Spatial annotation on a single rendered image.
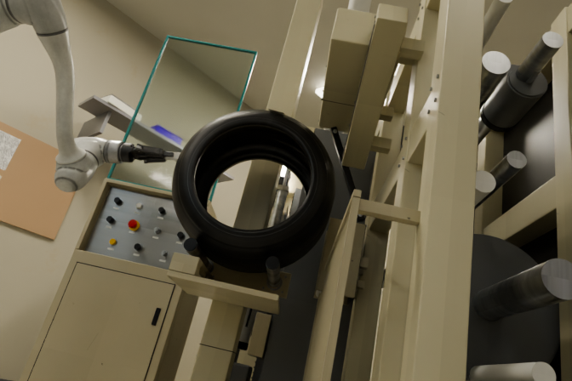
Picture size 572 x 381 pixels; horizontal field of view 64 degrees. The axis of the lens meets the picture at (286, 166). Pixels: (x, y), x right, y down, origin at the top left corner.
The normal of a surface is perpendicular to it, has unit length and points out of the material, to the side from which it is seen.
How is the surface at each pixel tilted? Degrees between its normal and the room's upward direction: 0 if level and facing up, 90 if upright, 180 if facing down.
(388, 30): 162
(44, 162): 90
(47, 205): 90
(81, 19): 90
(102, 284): 90
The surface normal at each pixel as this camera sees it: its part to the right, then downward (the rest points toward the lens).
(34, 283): 0.72, -0.14
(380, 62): -0.21, 0.71
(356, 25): 0.00, -0.42
